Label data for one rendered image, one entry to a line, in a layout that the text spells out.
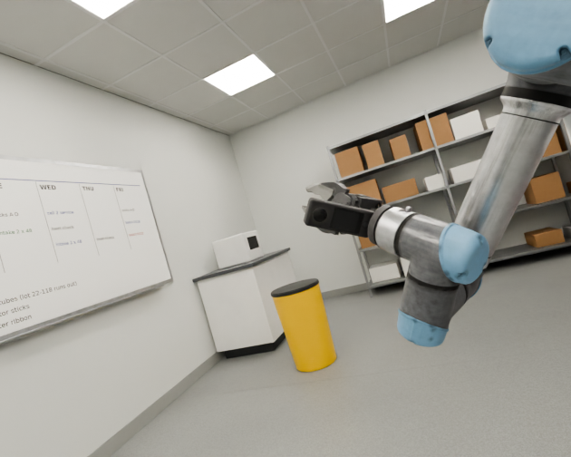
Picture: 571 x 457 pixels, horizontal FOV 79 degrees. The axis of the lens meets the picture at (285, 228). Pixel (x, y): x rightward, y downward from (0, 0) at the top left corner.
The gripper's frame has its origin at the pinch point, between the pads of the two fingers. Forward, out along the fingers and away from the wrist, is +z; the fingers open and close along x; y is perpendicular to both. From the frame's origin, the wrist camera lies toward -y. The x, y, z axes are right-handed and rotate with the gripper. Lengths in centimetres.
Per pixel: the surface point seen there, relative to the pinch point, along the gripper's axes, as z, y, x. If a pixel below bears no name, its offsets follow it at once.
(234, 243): 256, 134, -100
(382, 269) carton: 198, 320, -115
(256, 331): 192, 139, -169
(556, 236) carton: 62, 414, -22
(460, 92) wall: 201, 383, 119
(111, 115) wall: 308, 14, 5
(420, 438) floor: 2, 102, -106
